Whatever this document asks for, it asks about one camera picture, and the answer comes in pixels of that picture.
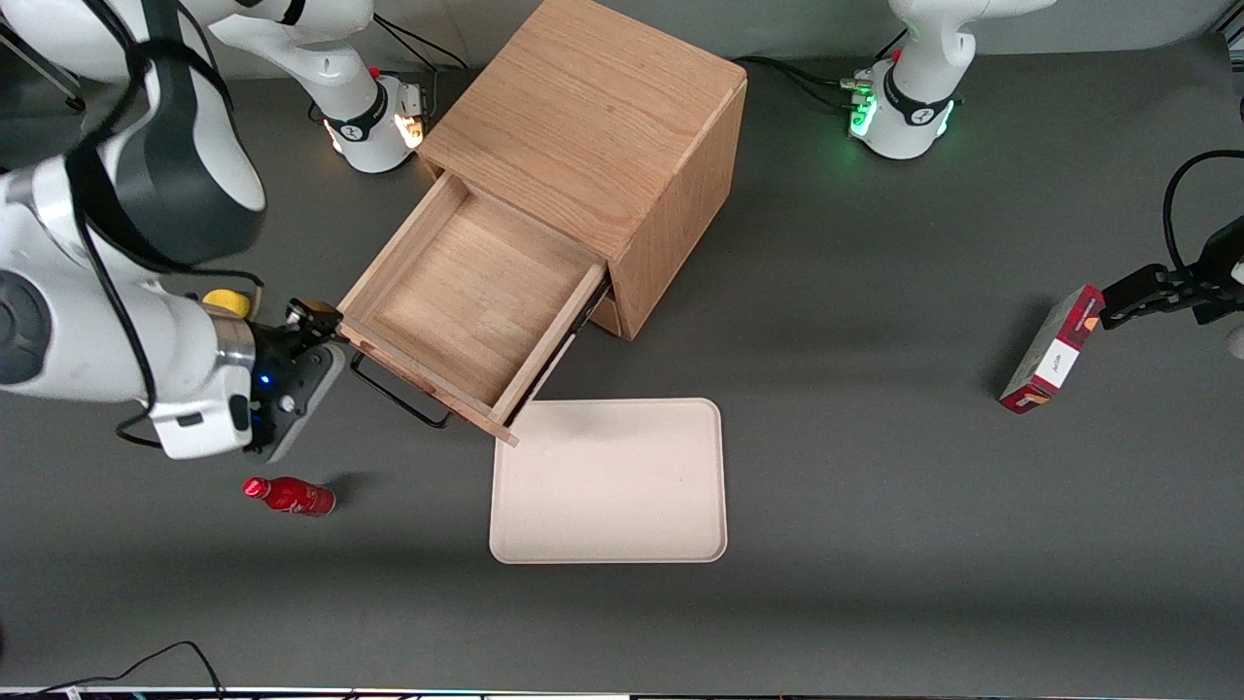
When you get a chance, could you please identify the black arm base cables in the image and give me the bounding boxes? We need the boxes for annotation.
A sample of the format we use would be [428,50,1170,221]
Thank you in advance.
[372,17,472,74]
[734,56,876,110]

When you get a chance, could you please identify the black metal drawer handle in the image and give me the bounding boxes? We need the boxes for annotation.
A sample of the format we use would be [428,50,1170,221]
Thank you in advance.
[348,352,453,430]

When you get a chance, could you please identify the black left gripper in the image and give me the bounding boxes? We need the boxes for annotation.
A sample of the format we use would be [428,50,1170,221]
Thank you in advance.
[1101,216,1244,330]

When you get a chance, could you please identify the light wooden drawer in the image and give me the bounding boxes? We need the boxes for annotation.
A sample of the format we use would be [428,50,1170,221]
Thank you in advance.
[330,173,611,448]

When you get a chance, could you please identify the red cardboard box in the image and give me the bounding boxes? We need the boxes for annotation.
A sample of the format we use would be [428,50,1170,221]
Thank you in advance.
[999,284,1107,415]

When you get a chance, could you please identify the black looped gripper cable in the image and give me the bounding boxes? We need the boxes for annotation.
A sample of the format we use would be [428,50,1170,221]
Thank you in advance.
[1161,149,1244,273]

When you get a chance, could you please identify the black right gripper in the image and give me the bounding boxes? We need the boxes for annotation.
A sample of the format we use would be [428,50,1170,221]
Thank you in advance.
[248,298,347,463]

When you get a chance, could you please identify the aluminium frame rail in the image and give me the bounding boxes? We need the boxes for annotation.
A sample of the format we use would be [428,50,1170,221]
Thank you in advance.
[0,24,86,113]

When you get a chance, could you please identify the black metal drawer slide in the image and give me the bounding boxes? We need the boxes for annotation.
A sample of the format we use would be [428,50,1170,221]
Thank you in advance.
[510,277,613,414]

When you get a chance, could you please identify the thin black table cable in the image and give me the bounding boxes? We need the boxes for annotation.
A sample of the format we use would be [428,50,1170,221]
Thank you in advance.
[39,641,226,700]

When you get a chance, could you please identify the light wooden cabinet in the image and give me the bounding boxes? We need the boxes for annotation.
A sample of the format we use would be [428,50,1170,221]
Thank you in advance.
[416,0,749,341]

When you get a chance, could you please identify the black left arm base cables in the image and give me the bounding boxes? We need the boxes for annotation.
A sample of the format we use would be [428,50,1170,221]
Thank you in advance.
[734,56,876,110]

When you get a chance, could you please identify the red bottle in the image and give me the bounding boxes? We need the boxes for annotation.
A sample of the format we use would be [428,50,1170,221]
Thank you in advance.
[243,475,337,518]

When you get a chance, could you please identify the black cable along right arm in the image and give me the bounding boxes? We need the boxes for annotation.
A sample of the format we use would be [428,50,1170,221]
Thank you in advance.
[63,0,265,450]

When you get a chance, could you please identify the black right arm base cables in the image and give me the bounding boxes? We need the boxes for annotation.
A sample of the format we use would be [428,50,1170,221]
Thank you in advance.
[372,17,472,74]

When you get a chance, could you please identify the beige rectangular tray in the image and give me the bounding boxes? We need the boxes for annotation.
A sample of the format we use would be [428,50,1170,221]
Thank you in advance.
[488,397,729,565]

